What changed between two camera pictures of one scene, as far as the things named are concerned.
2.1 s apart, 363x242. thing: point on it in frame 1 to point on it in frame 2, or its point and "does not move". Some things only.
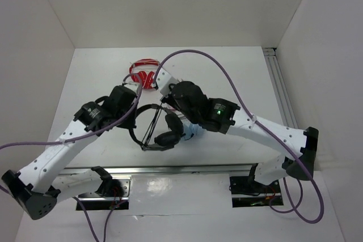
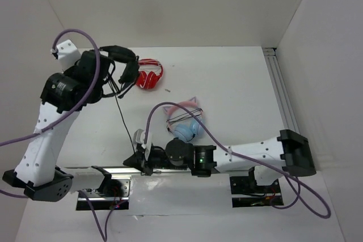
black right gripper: [168, 100] to [136, 160]
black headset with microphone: [164, 140] to [133, 70]
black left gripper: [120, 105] to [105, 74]
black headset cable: [151, 126] to [124, 122]
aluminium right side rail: [280, 88] does not move
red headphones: [147, 80] does not move
